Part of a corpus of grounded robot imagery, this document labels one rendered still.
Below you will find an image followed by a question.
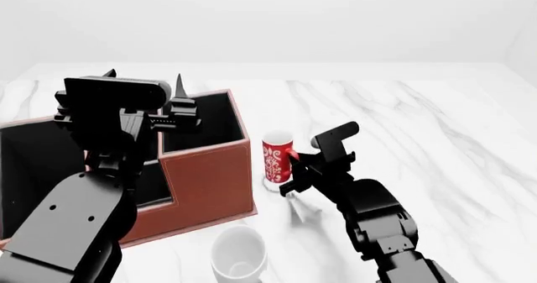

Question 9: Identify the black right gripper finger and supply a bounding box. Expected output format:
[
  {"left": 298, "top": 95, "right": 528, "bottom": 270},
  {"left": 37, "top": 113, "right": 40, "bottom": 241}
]
[
  {"left": 278, "top": 177, "right": 314, "bottom": 198},
  {"left": 286, "top": 152, "right": 304, "bottom": 175}
]

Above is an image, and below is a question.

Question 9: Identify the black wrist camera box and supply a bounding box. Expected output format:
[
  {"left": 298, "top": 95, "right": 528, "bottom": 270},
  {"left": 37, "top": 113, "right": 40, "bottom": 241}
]
[
  {"left": 63, "top": 76, "right": 173, "bottom": 112},
  {"left": 309, "top": 120, "right": 361, "bottom": 165}
]

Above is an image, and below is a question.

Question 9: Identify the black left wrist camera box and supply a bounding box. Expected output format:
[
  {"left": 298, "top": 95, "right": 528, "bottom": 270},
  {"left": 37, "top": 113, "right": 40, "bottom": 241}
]
[{"left": 63, "top": 76, "right": 173, "bottom": 112}]

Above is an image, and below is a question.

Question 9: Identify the red patterned mug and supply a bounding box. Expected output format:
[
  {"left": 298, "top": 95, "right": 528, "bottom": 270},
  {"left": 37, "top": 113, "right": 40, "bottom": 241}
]
[{"left": 261, "top": 129, "right": 300, "bottom": 184}]

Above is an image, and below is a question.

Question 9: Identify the brown leather caddy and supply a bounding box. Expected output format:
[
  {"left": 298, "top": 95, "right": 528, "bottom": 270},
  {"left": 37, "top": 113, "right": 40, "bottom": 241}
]
[{"left": 0, "top": 88, "right": 258, "bottom": 250}]

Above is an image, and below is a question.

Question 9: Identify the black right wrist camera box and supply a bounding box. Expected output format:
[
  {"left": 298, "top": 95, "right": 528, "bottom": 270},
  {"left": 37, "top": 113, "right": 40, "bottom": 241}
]
[{"left": 309, "top": 120, "right": 361, "bottom": 165}]

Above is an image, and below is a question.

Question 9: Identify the white mug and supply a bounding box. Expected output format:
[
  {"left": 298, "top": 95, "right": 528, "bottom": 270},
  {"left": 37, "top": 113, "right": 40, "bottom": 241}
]
[{"left": 209, "top": 223, "right": 269, "bottom": 283}]

